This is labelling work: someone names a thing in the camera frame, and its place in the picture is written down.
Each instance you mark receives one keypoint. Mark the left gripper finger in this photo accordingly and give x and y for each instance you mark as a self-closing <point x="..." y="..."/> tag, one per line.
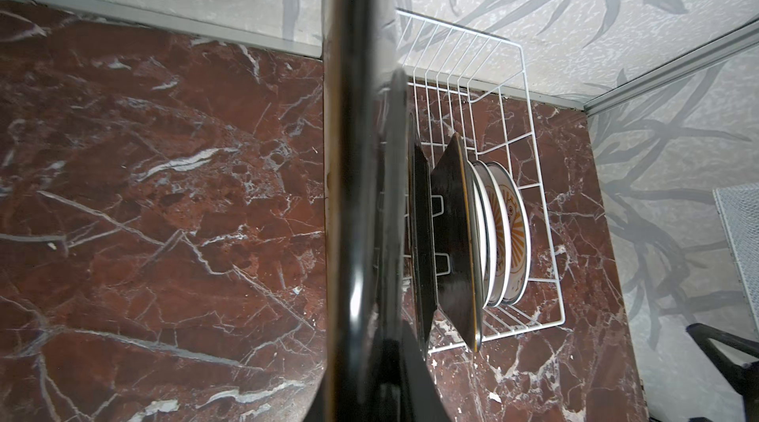
<point x="403" y="389"/>

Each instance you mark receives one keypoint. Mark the square floral plate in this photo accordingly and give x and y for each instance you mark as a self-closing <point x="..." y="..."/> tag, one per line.
<point x="359" y="53"/>

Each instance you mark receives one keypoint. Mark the black square plate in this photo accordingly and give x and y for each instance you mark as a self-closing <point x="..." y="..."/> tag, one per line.
<point x="460" y="292"/>
<point x="421" y="235"/>

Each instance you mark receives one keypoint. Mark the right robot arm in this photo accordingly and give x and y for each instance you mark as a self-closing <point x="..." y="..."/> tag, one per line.
<point x="742" y="378"/>

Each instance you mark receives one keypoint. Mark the white round plate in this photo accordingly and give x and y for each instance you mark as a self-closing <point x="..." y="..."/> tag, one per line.
<point x="520" y="234"/>
<point x="487" y="236"/>
<point x="502" y="267"/>

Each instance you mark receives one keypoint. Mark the white wire dish rack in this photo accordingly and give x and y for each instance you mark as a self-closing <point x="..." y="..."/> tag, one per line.
<point x="476" y="139"/>

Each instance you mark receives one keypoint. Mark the white mesh wall basket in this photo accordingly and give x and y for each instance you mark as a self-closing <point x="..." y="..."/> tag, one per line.
<point x="738" y="208"/>

